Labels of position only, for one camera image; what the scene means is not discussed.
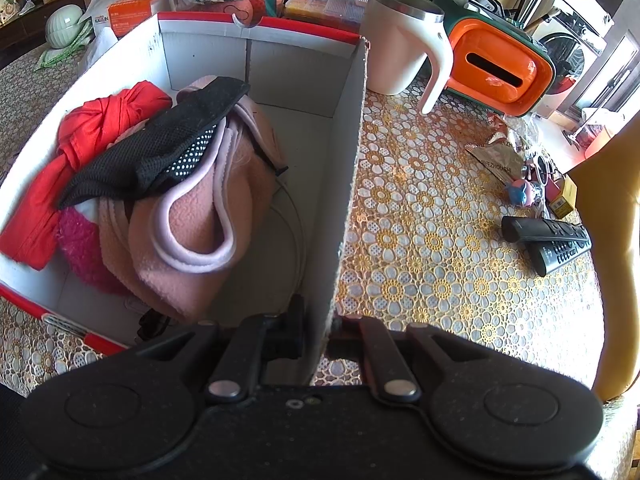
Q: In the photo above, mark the black mesh cloth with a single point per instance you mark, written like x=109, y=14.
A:
x=150, y=160

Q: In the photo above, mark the green cloth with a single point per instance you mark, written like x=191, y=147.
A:
x=55, y=57

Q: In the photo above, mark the pink plush toy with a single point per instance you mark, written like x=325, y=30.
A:
x=80, y=250

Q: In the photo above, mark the pink fleece cloth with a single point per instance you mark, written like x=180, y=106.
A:
x=190, y=240

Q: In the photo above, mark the wooden television cabinet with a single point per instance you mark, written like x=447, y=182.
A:
x=25, y=25

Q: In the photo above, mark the orange carton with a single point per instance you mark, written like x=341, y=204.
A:
x=135, y=12

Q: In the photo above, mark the clear bead storage box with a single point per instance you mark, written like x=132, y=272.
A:
x=325, y=5

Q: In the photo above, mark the green ceramic bowl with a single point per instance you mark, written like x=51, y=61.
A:
x=64, y=25

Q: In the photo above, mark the white washing machine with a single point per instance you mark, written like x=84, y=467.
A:
x=570, y=45

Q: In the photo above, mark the red cardboard box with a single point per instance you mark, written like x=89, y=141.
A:
x=300, y=75

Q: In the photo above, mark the white plastic packet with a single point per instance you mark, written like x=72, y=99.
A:
x=100, y=47

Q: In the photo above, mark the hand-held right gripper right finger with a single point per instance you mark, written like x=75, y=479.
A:
x=345, y=337

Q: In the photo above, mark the black remote control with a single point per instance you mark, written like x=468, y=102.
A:
x=540, y=229
x=562, y=255

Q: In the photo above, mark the small yellow box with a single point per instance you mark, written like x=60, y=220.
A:
x=562, y=200

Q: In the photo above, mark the red cloth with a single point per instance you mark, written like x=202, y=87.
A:
x=95, y=120

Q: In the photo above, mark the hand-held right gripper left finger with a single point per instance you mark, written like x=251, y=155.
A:
x=299, y=332

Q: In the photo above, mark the orange tissue box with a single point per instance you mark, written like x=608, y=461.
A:
x=495, y=67

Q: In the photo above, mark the small pink blue toy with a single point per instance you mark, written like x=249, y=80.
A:
x=522, y=194

